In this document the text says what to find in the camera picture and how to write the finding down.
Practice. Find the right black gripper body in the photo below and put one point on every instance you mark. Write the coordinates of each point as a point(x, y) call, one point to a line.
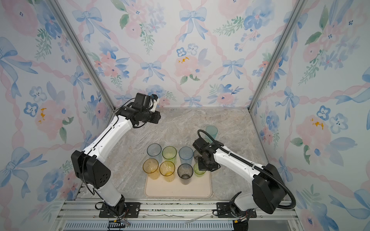
point(203, 165)

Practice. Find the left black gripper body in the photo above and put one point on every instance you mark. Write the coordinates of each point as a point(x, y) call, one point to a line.
point(152, 117)

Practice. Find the small green plastic cup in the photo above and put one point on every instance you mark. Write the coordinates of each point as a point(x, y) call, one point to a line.
point(197, 171)

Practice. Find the tall grey plastic cup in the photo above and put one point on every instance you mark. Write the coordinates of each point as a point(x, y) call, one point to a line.
point(185, 173)

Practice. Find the blue ribbed plastic cup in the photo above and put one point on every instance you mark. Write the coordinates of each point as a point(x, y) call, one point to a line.
point(186, 155)

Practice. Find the light blue plastic cup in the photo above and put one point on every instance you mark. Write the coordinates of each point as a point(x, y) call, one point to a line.
point(154, 151)

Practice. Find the tall yellow plastic cup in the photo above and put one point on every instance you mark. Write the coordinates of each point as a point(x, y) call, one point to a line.
point(167, 170)

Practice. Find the tall green plastic cup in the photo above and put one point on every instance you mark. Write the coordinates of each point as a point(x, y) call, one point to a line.
point(169, 153)

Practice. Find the tall orange plastic cup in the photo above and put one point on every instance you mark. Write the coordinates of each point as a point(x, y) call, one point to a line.
point(151, 168)

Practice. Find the small grey plastic cup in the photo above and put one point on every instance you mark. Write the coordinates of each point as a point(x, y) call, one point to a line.
point(196, 156)

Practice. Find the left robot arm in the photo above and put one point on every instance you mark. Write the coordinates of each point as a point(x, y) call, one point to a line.
point(89, 164)

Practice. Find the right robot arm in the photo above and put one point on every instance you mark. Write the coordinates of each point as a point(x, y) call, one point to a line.
point(267, 185)

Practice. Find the beige plastic tray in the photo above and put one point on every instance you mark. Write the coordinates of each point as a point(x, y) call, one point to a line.
point(172, 186)

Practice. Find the teal plastic cup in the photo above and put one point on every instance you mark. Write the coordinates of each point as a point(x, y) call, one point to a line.
point(212, 132)

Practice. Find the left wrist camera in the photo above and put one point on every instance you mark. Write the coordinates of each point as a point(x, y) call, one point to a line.
point(145, 102)

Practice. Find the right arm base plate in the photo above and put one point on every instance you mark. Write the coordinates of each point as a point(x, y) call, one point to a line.
point(229, 210)

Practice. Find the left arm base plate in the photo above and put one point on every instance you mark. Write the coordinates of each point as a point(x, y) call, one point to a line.
point(121, 210)

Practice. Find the aluminium front rail frame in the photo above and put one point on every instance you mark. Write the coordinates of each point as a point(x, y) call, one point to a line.
point(171, 215)

